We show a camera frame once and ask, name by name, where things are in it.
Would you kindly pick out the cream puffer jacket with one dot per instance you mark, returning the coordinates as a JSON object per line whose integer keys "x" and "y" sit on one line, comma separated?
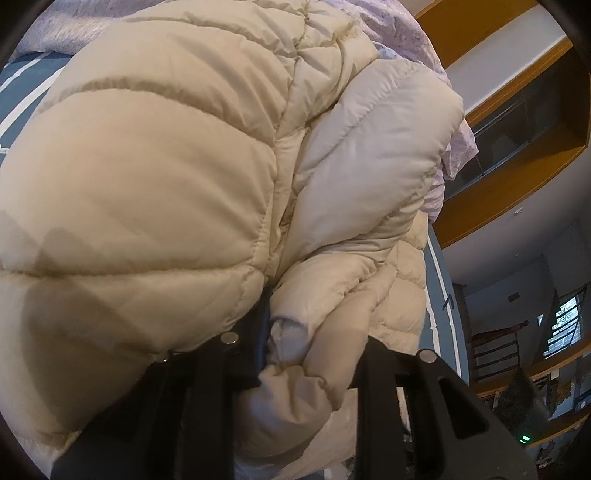
{"x": 161, "y": 161}

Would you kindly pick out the lilac floral quilt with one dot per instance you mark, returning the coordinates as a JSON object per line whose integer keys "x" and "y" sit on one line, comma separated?
{"x": 415, "y": 37}

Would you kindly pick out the dark glass panel door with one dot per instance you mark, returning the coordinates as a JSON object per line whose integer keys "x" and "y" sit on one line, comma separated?
{"x": 508, "y": 127}

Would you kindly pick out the barred window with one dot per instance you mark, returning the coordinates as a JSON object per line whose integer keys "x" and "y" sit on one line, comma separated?
{"x": 565, "y": 323}

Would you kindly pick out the dark wooden chair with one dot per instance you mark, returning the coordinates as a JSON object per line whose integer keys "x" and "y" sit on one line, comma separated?
{"x": 494, "y": 348}

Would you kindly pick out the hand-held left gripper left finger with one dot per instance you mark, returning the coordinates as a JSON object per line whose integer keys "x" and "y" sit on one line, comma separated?
{"x": 262, "y": 332}

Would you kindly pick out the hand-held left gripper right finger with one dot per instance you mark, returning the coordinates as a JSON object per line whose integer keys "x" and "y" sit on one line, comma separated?
{"x": 376, "y": 369}

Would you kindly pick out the blue white striped bed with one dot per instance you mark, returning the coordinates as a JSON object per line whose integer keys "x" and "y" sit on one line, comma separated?
{"x": 27, "y": 83}

